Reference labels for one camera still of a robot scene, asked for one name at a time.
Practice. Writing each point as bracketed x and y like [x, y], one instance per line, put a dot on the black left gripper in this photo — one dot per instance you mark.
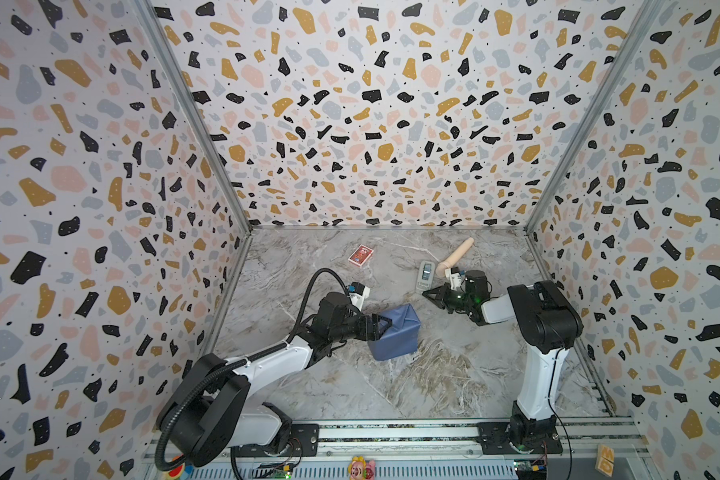
[362, 320]

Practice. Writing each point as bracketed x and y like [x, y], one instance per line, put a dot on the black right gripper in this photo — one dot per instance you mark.
[451, 297]

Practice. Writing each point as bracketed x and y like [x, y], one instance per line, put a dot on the blue wrapping paper sheet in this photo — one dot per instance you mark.
[401, 336]

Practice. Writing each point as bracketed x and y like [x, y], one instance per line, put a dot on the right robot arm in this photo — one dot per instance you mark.
[549, 325]

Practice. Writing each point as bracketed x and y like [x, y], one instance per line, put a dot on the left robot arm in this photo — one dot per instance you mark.
[208, 412]

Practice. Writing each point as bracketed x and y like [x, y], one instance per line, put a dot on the red playing card box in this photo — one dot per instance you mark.
[361, 255]

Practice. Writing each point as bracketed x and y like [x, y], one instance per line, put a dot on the grey tape dispenser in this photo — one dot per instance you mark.
[425, 277]

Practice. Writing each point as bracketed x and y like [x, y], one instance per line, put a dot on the beige microphone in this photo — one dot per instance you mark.
[454, 257]

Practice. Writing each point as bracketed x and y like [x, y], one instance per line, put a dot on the pink yellow figure toy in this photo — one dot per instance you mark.
[362, 469]

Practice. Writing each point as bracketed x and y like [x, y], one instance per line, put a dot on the wooden letter block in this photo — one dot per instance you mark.
[605, 460]

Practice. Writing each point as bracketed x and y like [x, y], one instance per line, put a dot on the colourful smiley toy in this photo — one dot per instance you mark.
[178, 473]

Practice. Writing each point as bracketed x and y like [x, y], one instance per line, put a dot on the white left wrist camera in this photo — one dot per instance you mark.
[358, 293]

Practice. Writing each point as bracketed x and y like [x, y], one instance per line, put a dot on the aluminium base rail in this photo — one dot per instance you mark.
[437, 449]

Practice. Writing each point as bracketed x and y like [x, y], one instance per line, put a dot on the aluminium left corner post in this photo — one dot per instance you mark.
[154, 33]

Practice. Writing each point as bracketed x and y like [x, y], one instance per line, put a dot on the aluminium corner post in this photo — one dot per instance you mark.
[643, 20]
[154, 33]

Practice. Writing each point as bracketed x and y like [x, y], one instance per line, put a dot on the aluminium right corner post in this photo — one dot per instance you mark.
[643, 20]

